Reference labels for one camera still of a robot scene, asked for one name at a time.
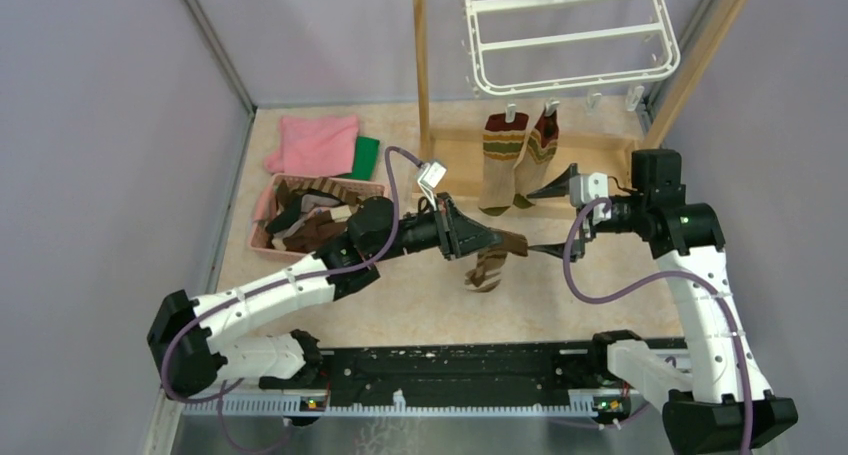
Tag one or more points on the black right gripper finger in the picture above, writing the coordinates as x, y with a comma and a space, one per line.
570, 250
559, 187

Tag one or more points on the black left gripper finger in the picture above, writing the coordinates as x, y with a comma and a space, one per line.
473, 245
468, 227

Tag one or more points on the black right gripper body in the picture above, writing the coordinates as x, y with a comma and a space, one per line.
621, 222

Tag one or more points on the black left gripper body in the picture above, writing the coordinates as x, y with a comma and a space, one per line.
446, 227

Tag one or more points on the brown beige striped sock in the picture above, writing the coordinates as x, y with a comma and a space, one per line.
486, 275

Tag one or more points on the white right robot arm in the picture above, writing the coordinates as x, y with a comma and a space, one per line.
723, 402

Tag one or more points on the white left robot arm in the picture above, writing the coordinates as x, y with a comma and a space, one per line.
199, 341

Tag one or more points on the white clip drying hanger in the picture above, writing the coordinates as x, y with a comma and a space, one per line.
658, 26

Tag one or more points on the wooden rack base tray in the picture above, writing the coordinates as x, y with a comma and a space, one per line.
461, 151

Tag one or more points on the green cloth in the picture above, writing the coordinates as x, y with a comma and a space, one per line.
366, 154

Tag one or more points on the pink towel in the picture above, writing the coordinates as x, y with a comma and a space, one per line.
314, 147

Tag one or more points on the pink perforated basket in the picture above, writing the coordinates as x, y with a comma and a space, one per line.
288, 201

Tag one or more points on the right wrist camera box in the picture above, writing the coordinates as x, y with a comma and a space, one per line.
585, 188

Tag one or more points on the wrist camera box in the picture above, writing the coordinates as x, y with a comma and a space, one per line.
430, 174
585, 188

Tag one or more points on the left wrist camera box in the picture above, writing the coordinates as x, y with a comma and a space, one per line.
430, 174

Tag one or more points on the right wooden rack post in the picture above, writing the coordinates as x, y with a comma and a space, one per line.
718, 17

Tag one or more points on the wooden rack post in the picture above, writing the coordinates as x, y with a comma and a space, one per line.
718, 17
422, 76

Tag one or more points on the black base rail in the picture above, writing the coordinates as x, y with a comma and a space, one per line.
533, 366

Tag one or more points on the left wooden rack post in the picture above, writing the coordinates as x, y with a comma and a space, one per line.
422, 76

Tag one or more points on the white cable duct strip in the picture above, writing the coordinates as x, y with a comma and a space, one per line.
583, 404

